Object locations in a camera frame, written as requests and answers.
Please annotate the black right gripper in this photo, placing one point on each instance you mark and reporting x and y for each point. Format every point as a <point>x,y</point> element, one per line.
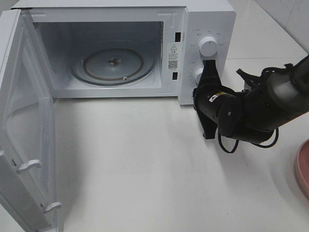
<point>204,98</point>

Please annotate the pink round plate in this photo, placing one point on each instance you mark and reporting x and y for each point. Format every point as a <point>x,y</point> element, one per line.
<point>302,168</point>

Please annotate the white microwave door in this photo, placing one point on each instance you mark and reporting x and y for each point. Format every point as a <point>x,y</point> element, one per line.
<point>27,136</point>

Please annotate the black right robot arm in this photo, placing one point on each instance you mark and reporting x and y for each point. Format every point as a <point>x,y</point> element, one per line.
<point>276,97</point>

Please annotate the lower white timer knob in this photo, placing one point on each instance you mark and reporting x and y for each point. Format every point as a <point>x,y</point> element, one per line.
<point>197,75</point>

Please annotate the upper white power knob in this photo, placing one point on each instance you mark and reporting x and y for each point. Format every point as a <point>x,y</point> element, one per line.
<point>208,46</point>

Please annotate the white warning label sticker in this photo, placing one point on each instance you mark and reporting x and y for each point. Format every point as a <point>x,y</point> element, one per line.
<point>173,56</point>

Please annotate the white microwave oven body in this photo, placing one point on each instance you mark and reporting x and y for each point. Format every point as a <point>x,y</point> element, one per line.
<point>74,29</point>

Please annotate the glass microwave turntable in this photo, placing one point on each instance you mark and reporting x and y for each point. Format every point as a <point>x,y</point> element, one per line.
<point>113,67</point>

